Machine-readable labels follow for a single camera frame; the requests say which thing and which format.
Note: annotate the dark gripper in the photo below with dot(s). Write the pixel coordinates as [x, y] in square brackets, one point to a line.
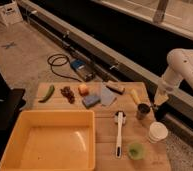
[160, 111]

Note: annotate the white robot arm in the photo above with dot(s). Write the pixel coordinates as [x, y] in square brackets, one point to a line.
[180, 67]

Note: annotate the metal cup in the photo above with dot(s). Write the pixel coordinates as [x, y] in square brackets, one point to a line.
[142, 111]

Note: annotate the white paper cup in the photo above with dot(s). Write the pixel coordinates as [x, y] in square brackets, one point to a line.
[157, 132]

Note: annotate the green cup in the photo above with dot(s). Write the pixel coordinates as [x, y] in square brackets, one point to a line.
[136, 151]

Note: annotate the yellow corn toy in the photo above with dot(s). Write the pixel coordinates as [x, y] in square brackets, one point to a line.
[135, 96]

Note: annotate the wooden board table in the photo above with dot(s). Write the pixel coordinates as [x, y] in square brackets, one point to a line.
[155, 156]

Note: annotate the brown eraser block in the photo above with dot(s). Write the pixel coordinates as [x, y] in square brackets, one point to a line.
[114, 87]

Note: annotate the light blue cloth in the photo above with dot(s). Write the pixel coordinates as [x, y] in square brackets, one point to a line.
[107, 96]

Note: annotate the blue sponge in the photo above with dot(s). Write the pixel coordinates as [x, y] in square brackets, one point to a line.
[90, 100]

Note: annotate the orange yellow cube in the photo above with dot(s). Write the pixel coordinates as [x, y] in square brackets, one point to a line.
[83, 89]

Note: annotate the blue electronic box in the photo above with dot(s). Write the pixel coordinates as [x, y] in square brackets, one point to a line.
[83, 70]

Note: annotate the dark grape bunch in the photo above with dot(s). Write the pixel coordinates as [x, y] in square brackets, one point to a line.
[68, 93]

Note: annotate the green chili pepper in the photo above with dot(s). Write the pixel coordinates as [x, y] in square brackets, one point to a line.
[48, 94]

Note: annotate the yellow plastic tub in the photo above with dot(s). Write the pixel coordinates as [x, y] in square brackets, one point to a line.
[51, 140]

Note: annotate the black chair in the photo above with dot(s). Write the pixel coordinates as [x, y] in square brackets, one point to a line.
[11, 101]

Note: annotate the white storage box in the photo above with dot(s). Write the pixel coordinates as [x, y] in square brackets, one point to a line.
[10, 13]

